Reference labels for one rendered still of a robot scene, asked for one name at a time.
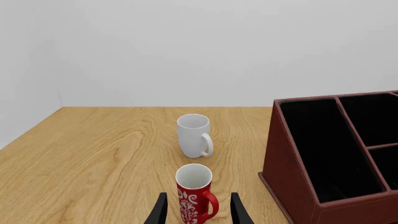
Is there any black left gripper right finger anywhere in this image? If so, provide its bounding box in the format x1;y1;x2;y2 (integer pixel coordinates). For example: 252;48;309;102
230;192;255;224

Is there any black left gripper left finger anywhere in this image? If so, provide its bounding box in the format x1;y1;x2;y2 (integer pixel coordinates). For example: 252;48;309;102
144;192;169;224

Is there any red-brown desk caddy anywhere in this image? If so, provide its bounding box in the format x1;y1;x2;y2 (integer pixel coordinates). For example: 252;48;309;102
257;90;398;224

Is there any red patterned mug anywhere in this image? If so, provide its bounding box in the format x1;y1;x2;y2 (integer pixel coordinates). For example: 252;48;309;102
175;163;220;224

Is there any plain white mug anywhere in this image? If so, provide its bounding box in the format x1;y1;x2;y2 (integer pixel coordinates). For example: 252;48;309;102
177;113;214;159

